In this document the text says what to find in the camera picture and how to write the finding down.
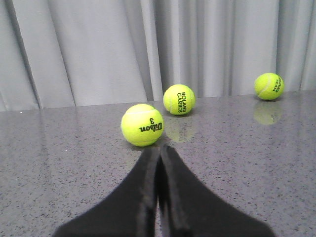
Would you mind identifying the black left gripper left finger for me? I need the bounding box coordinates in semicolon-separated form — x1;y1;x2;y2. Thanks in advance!
54;148;160;237

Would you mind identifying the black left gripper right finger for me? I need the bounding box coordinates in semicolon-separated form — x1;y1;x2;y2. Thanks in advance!
158;145;275;237

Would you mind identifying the Wilson 3 tennis ball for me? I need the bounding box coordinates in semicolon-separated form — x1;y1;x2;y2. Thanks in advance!
121;104;164;147

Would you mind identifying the Roland Garros tennis ball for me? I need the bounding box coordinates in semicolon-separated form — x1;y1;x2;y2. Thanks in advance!
163;84;196;115

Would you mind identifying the Head Team tennis ball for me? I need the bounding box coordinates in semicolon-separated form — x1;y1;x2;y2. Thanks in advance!
254;73;285;101

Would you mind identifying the grey pleated curtain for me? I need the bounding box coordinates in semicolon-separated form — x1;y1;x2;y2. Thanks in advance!
0;0;316;111

